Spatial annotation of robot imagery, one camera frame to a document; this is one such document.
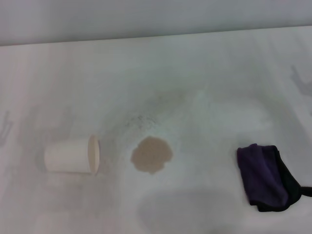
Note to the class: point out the white paper cup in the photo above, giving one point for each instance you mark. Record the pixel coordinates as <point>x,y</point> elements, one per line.
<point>68,156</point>

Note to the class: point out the purple rag with black edge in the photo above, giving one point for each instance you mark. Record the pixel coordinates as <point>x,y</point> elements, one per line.
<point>260,175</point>

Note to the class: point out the brown water stain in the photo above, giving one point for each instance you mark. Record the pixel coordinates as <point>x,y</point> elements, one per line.
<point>151,154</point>

